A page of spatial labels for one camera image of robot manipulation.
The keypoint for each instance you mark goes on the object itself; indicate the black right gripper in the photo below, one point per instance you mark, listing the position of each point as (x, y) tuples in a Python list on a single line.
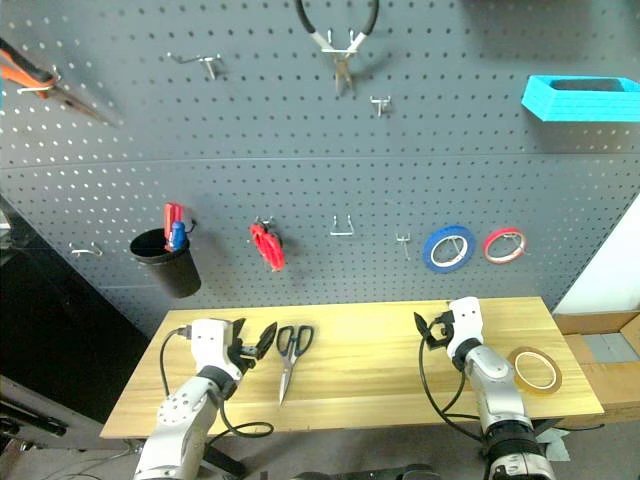
[(440, 335)]

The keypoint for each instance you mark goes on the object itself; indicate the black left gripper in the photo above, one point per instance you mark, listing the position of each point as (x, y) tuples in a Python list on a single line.
[(239, 357)]

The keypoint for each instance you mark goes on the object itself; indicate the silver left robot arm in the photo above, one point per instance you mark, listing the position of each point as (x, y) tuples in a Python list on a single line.
[(180, 420)]

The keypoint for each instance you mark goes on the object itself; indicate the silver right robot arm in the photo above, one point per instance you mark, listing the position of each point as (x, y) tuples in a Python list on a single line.
[(500, 400)]

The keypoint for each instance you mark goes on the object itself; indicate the grey pegboard wall panel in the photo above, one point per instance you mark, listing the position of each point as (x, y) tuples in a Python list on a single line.
[(300, 175)]

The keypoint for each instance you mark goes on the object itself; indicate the blue tape roll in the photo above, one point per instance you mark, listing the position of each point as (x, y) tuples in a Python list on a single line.
[(429, 252)]

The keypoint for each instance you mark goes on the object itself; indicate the short double metal peg hook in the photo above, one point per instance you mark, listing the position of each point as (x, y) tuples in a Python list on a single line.
[(381, 102), (403, 242)]

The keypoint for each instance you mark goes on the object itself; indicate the red clamp on pegboard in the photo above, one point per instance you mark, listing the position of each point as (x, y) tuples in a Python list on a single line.
[(267, 247)]

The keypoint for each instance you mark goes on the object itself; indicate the red tape roll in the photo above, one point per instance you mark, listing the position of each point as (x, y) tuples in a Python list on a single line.
[(487, 246)]

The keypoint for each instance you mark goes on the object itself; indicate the black plastic cup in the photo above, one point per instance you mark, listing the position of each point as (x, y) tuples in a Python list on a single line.
[(175, 272)]

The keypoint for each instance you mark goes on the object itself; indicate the black table leg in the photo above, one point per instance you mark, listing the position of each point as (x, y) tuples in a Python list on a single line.
[(225, 457)]

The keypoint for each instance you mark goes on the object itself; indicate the blue and red screwdriver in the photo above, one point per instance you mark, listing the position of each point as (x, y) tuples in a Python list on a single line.
[(177, 235)]

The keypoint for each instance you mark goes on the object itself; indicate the wide loop metal peg hook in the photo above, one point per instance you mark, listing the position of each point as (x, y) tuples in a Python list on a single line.
[(330, 50), (342, 231)]

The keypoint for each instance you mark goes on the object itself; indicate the brown tape roll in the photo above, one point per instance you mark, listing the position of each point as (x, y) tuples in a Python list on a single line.
[(557, 377)]

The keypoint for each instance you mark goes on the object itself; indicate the cardboard box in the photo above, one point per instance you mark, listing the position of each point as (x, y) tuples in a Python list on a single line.
[(605, 375)]

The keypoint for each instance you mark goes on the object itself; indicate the curved metal peg hook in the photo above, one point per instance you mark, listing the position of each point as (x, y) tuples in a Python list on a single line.
[(37, 90), (85, 250)]

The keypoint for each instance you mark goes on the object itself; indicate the black tripod stand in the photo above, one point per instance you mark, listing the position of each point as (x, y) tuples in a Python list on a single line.
[(30, 425)]

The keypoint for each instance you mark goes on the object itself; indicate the cyan plastic bin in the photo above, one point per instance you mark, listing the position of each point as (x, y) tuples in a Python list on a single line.
[(560, 107)]

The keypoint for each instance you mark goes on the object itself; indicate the long single metal peg hook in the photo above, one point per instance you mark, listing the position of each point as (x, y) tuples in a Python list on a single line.
[(200, 61)]

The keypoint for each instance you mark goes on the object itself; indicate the orange and black pliers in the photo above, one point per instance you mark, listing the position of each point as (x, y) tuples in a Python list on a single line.
[(30, 70)]

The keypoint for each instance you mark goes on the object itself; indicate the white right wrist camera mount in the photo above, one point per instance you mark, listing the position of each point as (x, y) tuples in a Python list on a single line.
[(467, 320)]

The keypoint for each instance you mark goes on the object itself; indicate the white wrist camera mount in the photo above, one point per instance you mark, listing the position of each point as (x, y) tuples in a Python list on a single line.
[(207, 342), (467, 320)]

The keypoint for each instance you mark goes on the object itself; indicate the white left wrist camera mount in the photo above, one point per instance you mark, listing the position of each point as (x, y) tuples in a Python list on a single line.
[(207, 342)]

